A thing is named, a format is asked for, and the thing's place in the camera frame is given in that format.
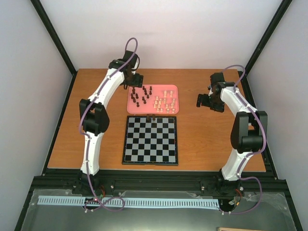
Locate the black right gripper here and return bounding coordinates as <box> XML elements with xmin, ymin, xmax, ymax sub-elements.
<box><xmin>196</xmin><ymin>94</ymin><xmax>224</xmax><ymax>113</ymax></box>

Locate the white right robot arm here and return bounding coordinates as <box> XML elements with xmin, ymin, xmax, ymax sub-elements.
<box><xmin>196</xmin><ymin>81</ymin><xmax>268</xmax><ymax>181</ymax></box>

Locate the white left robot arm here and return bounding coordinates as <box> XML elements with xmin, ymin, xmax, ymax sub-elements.
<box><xmin>78</xmin><ymin>57</ymin><xmax>143</xmax><ymax>194</ymax></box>

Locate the black white chess board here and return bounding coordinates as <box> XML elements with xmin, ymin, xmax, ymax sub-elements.
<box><xmin>122</xmin><ymin>115</ymin><xmax>179</xmax><ymax>166</ymax></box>

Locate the pink plastic tray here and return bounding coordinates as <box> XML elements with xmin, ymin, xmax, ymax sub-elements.
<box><xmin>127</xmin><ymin>84</ymin><xmax>180</xmax><ymax>115</ymax></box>

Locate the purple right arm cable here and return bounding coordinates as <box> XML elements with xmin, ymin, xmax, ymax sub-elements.
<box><xmin>218</xmin><ymin>64</ymin><xmax>268</xmax><ymax>215</ymax></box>

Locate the black aluminium frame base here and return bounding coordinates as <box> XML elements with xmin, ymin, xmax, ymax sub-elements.
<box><xmin>15</xmin><ymin>168</ymin><xmax>303</xmax><ymax>231</ymax></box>

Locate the light blue cable duct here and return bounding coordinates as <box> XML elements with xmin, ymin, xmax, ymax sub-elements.
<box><xmin>37</xmin><ymin>195</ymin><xmax>219</xmax><ymax>210</ymax></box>

